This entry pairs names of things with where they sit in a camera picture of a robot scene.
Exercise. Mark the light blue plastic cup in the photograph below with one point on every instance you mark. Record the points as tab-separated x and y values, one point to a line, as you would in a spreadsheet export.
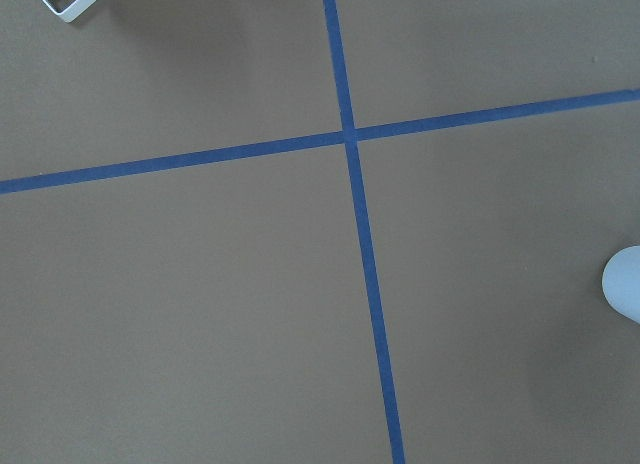
620	282

